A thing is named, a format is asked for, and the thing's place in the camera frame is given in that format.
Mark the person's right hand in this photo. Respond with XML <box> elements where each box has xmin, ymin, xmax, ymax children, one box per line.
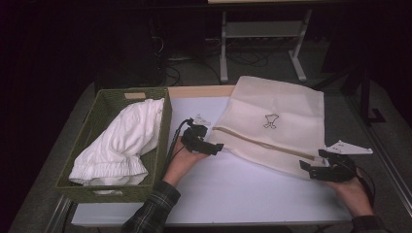
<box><xmin>326</xmin><ymin>176</ymin><xmax>374</xmax><ymax>217</ymax></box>

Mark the long aluminium rail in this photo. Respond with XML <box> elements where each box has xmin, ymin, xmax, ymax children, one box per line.
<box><xmin>346</xmin><ymin>93</ymin><xmax>412</xmax><ymax>212</ymax></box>

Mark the black floor cable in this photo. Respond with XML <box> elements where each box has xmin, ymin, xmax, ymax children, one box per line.
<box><xmin>226</xmin><ymin>50</ymin><xmax>270</xmax><ymax>68</ymax></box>

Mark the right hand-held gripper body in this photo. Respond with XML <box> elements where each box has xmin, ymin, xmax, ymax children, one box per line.
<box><xmin>324</xmin><ymin>139</ymin><xmax>374</xmax><ymax>183</ymax></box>

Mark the short aluminium rail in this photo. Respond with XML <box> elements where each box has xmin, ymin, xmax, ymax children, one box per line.
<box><xmin>45</xmin><ymin>195</ymin><xmax>74</xmax><ymax>233</ymax></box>

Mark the black metal stand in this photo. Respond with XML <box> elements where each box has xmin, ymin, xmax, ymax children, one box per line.
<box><xmin>339</xmin><ymin>64</ymin><xmax>387</xmax><ymax>125</ymax></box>

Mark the person's left hand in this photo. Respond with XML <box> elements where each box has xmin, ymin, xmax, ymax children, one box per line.
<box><xmin>162</xmin><ymin>141</ymin><xmax>208</xmax><ymax>188</ymax></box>

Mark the white garment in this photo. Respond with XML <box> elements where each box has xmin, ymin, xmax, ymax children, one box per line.
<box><xmin>68</xmin><ymin>97</ymin><xmax>165</xmax><ymax>196</ymax></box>

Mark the green woven basket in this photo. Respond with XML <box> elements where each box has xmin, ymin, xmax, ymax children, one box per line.
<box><xmin>54</xmin><ymin>86</ymin><xmax>173</xmax><ymax>204</ymax></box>

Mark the cream mesh laundry bag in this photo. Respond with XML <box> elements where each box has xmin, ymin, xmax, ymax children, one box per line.
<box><xmin>207</xmin><ymin>75</ymin><xmax>326</xmax><ymax>181</ymax></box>

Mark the white metal desk frame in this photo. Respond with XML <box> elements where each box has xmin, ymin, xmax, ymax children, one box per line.
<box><xmin>219</xmin><ymin>9</ymin><xmax>314</xmax><ymax>83</ymax></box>

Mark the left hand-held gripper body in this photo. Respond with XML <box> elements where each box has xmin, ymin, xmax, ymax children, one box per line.
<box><xmin>180</xmin><ymin>114</ymin><xmax>212</xmax><ymax>153</ymax></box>

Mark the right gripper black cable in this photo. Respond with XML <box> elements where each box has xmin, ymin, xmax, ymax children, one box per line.
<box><xmin>354</xmin><ymin>166</ymin><xmax>377</xmax><ymax>208</ymax></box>

